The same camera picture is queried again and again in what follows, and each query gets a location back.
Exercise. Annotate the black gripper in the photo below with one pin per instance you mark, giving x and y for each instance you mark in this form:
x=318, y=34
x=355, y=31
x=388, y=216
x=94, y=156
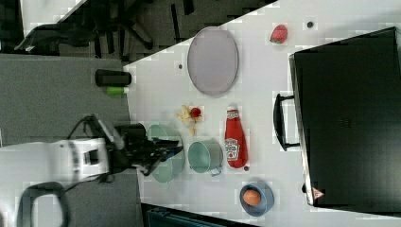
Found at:
x=140, y=153

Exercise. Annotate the blue oven door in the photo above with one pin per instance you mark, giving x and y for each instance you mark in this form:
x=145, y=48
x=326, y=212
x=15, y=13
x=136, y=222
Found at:
x=279, y=125

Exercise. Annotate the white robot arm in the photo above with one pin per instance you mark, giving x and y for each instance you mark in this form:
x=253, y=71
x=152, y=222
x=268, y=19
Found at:
x=35, y=176

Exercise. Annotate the black toaster oven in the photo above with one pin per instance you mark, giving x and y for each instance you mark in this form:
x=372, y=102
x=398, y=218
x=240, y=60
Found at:
x=347, y=98

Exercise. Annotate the green perforated colander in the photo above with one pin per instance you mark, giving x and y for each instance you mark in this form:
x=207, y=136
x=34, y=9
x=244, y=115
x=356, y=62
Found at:
x=171, y=167

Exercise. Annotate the plush banana with apple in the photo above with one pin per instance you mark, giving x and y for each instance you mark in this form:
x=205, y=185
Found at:
x=190, y=117

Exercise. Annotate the green metal mug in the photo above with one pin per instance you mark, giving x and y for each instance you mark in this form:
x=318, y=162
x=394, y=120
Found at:
x=205, y=156

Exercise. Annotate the green marker tube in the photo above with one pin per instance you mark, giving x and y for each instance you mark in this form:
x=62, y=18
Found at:
x=114, y=91

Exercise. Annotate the red ketchup bottle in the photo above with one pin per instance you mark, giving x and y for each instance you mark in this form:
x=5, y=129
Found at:
x=235, y=141

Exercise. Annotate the black cylinder on table edge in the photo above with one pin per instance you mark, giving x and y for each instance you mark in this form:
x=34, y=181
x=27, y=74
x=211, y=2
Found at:
x=105, y=78

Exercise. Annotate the orange egg toy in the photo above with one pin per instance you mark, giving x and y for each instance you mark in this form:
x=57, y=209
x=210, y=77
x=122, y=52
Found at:
x=252, y=197

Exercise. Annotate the lilac oval plate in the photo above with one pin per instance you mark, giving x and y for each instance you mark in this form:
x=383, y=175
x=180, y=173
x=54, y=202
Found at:
x=212, y=61

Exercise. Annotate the blue bowl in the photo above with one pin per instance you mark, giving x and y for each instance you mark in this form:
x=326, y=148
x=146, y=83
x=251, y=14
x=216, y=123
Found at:
x=265, y=195

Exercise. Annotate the black office chair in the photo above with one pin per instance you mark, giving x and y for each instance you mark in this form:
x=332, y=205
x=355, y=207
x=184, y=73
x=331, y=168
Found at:
x=76, y=22

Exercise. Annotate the red strawberry toy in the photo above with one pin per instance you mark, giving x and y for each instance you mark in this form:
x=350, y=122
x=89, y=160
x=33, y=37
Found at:
x=279, y=35

